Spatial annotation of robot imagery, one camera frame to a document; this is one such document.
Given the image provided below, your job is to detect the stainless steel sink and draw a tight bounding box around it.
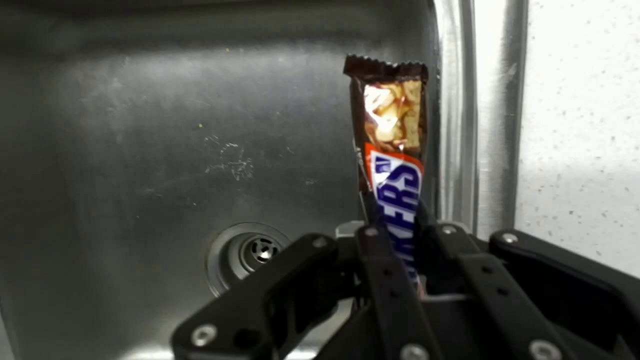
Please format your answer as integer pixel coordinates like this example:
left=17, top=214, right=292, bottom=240
left=0, top=0, right=532, bottom=360

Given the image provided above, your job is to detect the snickers bar brown wrapper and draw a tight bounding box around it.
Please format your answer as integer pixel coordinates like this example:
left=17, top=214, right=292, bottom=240
left=342, top=54, right=432, bottom=285

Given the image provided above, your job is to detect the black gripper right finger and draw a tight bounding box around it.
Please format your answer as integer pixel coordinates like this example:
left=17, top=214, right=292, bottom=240
left=425, top=223, right=640, bottom=360

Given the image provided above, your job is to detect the round metal sink drain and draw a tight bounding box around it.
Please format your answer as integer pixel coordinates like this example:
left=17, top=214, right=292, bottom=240
left=203, top=223, right=292, bottom=298

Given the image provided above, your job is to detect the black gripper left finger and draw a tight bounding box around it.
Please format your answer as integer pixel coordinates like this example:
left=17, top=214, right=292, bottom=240
left=167, top=223, right=446, bottom=360

